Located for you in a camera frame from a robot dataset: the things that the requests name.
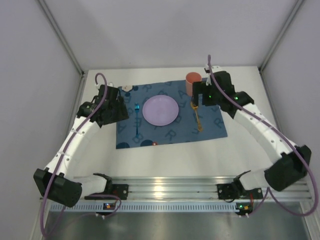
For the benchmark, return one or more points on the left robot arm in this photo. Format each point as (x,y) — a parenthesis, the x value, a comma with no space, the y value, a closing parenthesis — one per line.
(57,181)

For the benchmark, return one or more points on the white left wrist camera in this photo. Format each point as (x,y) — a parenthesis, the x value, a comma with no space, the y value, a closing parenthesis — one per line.
(109,84)

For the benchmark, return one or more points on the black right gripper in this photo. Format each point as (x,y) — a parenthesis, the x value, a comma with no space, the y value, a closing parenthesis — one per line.
(197,91)

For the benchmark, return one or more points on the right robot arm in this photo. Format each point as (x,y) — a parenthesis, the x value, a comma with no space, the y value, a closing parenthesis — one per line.
(287,159)

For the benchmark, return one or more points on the perforated grey cable duct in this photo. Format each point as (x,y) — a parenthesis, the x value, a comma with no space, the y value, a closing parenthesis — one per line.
(153,207)

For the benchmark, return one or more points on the orange plastic cup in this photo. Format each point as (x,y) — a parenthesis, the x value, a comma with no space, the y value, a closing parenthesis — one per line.
(191,78)

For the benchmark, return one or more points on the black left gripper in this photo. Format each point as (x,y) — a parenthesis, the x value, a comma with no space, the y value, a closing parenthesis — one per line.
(116,105)

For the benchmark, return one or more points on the left aluminium frame post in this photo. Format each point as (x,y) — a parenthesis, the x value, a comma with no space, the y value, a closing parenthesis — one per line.
(59,34)

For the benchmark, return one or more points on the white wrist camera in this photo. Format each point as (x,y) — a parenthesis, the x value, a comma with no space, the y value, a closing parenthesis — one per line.
(214,69)
(109,84)

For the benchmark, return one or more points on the purple plastic plate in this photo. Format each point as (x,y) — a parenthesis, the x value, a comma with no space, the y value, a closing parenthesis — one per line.
(160,110)

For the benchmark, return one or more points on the aluminium frame post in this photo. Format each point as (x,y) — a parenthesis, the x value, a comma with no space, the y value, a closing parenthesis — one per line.
(59,34)
(297,6)

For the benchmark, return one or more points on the blue metallic fork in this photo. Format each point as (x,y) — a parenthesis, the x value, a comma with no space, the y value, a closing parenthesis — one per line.
(137,109)

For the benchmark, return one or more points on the blue letter-print placemat cloth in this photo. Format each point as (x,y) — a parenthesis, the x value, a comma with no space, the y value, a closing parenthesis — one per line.
(182,130)

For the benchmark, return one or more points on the aluminium mounting rail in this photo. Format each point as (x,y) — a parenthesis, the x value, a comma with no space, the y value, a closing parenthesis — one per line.
(197,188)

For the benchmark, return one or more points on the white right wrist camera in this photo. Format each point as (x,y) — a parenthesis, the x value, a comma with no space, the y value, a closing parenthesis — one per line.
(214,69)

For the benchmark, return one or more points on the right aluminium frame post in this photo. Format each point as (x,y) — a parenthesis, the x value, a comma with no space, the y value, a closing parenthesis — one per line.
(297,6)

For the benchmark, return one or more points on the gold ornate spoon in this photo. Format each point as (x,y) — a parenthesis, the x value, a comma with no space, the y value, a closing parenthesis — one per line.
(195,109)

